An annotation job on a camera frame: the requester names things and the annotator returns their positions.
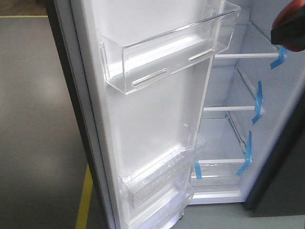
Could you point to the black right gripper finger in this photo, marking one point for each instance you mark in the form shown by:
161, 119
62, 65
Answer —
291, 32

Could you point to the white fridge interior body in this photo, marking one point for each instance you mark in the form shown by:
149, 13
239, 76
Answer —
251, 93

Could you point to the dark grey closed fridge door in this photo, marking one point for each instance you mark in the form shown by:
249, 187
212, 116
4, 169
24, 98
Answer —
280, 187

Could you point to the clear crisper drawer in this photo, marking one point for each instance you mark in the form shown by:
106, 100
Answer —
216, 173

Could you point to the clear middle door bin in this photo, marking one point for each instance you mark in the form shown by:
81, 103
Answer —
141, 186

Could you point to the clear lower door bin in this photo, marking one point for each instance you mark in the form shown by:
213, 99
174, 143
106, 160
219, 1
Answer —
162, 206

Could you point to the clear door bin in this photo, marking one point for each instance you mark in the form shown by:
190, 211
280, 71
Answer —
141, 186
162, 206
146, 41

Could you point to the clear upper door bin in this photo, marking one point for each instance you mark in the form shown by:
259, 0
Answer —
146, 41

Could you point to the red yellow apple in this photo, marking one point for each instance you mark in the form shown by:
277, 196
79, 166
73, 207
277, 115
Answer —
294, 7

